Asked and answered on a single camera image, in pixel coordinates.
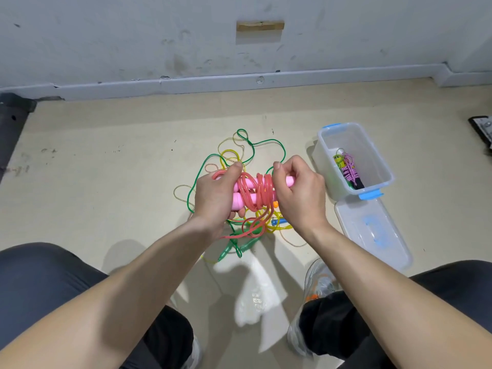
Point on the black shorts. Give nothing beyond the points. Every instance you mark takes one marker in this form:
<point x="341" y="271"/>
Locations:
<point x="38" y="280"/>

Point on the clear storage box blue latches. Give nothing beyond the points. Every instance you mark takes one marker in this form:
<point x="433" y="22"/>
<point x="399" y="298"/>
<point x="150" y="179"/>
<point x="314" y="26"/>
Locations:
<point x="373" y="157"/>

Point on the grey shoe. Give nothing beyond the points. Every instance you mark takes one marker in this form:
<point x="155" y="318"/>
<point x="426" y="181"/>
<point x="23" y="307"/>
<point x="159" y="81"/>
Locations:
<point x="315" y="276"/>
<point x="191" y="351"/>

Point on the black metal rack frame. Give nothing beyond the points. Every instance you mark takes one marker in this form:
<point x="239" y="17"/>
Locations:
<point x="11" y="126"/>

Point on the grey right shoe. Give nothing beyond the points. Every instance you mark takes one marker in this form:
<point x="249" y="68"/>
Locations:
<point x="315" y="276"/>

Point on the small wooden wall block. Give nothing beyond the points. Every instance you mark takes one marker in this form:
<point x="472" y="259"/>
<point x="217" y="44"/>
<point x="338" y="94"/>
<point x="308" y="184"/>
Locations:
<point x="260" y="26"/>

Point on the grey left shoe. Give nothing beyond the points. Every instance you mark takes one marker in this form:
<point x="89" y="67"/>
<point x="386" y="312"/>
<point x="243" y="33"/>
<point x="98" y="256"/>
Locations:
<point x="191" y="351"/>

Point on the person's right forearm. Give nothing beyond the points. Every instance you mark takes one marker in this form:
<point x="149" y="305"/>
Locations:
<point x="407" y="303"/>

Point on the person's left forearm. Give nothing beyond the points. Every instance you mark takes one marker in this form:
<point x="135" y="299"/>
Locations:
<point x="100" y="303"/>

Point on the person's right hand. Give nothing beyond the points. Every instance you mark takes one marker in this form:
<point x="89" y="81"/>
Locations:
<point x="301" y="197"/>

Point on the clear plastic box lid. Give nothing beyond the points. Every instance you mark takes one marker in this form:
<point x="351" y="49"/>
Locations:
<point x="373" y="230"/>

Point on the person's left hand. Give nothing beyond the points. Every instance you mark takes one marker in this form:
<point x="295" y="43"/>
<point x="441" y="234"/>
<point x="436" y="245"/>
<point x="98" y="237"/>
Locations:
<point x="215" y="196"/>

